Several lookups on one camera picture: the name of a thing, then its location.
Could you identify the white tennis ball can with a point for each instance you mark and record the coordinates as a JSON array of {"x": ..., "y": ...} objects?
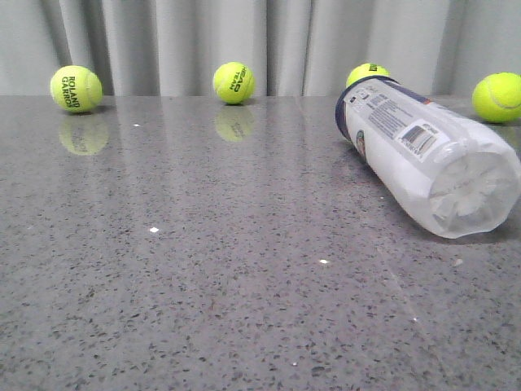
[{"x": 452, "y": 175}]

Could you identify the Head Team tennis ball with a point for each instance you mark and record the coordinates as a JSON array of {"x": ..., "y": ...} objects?
[{"x": 234, "y": 82}]

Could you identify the Wilson tennis ball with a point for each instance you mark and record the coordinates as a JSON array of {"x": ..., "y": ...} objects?
[{"x": 366, "y": 70}]

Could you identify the Roland Garros tennis ball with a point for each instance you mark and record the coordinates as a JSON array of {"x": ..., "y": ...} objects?
[{"x": 76, "y": 89}]

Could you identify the plain yellow tennis ball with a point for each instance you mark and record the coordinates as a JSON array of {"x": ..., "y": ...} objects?
[{"x": 496, "y": 98}]

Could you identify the grey pleated curtain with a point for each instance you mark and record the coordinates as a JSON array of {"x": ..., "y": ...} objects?
[{"x": 294, "y": 48}]

